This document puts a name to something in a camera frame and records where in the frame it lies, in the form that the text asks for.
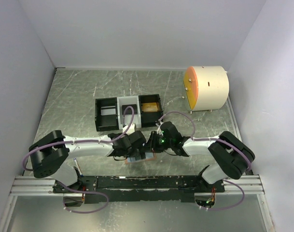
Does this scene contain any purple cable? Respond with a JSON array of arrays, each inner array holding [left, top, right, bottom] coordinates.
[[22, 105, 135, 214], [157, 111, 252, 211]]

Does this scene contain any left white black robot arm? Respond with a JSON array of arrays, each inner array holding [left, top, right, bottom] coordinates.
[[28, 130, 146, 193]]

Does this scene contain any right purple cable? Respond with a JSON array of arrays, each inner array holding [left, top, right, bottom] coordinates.
[[157, 111, 252, 211]]

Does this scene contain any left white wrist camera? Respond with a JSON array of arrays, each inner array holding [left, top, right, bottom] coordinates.
[[122, 123, 136, 135]]

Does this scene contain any black white three-compartment tray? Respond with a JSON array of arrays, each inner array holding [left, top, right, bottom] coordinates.
[[95, 94, 163, 131]]

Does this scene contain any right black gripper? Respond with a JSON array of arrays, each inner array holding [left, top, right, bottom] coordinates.
[[141, 131, 173, 153]]

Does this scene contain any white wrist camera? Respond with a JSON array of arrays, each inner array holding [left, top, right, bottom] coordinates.
[[122, 123, 136, 135], [156, 121, 163, 136]]

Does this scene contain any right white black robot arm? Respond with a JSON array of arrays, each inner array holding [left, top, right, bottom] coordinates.
[[143, 121, 255, 192]]

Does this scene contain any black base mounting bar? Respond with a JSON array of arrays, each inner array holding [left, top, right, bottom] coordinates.
[[69, 175, 224, 203]]

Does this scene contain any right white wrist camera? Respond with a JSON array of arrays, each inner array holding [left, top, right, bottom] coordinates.
[[156, 121, 163, 136]]

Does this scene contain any orange leather card holder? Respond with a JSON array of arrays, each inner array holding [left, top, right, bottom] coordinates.
[[125, 152, 156, 164]]

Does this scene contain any cream cylinder with orange lid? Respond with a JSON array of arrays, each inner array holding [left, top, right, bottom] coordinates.
[[183, 66, 229, 112]]

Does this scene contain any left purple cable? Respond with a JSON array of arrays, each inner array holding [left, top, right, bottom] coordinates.
[[22, 105, 135, 214]]

